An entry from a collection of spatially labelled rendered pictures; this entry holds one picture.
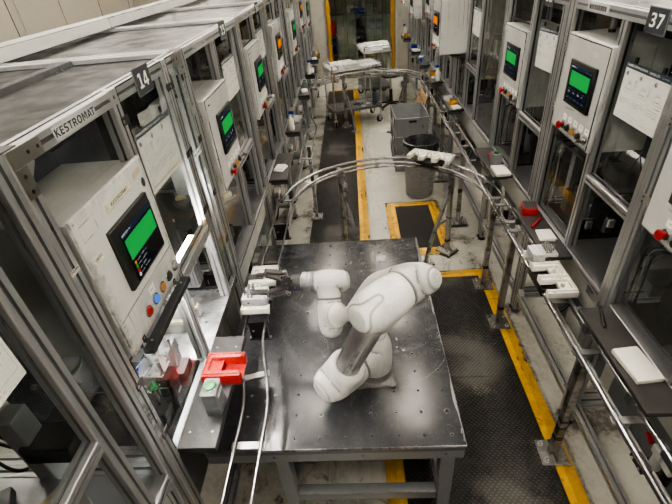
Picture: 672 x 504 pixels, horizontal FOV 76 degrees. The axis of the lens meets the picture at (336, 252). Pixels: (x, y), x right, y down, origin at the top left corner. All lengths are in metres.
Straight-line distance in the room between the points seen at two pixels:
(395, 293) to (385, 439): 0.77
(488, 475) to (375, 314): 1.54
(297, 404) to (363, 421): 0.30
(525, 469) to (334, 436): 1.17
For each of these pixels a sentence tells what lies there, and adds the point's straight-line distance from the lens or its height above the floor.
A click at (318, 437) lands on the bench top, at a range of 1.92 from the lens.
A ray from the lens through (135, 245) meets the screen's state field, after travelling 1.39.
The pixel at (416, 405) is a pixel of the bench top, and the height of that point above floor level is 0.68.
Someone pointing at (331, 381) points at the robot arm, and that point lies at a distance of 1.79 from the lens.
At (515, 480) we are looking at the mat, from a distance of 2.66.
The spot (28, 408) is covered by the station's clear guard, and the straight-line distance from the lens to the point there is 1.16.
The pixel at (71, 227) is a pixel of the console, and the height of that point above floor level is 1.82.
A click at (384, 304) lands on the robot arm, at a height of 1.44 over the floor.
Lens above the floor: 2.30
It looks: 35 degrees down
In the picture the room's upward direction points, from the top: 6 degrees counter-clockwise
